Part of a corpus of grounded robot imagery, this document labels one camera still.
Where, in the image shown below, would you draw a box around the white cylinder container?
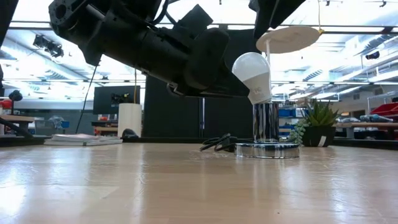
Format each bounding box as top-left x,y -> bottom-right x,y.
117,103 -> 143,139

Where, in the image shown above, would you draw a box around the blue storage bins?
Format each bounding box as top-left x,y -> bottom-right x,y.
278,108 -> 308,119

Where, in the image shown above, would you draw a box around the yellow hanging plug cable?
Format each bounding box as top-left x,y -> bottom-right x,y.
317,0 -> 325,35

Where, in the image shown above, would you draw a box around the black monitor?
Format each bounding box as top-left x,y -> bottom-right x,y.
93,85 -> 141,116

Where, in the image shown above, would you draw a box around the chrome lamp base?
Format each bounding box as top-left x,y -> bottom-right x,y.
234,101 -> 301,160

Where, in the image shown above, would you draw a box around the black desk lamp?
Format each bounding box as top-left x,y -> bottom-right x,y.
8,89 -> 24,116

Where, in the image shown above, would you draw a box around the wooden side table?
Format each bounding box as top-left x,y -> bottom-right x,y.
0,114 -> 35,136

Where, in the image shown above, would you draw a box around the black folding screen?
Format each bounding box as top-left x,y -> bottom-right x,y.
142,28 -> 261,139

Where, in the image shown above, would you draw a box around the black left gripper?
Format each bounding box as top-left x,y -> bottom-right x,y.
104,15 -> 251,98

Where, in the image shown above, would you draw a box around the wooden workbench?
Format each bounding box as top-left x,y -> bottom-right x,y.
335,121 -> 398,140

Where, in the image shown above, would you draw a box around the red bin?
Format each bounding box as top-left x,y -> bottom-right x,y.
369,101 -> 398,118

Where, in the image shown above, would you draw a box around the black hanging cable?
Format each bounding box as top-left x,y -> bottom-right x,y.
75,63 -> 99,134

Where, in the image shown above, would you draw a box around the black lamp power cord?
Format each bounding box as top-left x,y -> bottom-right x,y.
199,133 -> 239,153

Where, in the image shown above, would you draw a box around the white light bulb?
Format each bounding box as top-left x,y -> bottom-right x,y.
231,52 -> 273,105

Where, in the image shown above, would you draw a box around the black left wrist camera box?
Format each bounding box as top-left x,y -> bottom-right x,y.
172,3 -> 215,32

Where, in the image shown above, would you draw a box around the potted succulent plant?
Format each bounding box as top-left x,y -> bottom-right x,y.
286,98 -> 342,148

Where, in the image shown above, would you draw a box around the black ceiling device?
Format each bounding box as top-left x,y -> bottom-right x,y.
364,50 -> 381,61
32,33 -> 65,59

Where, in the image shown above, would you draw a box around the white stand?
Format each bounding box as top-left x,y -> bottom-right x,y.
255,25 -> 322,68

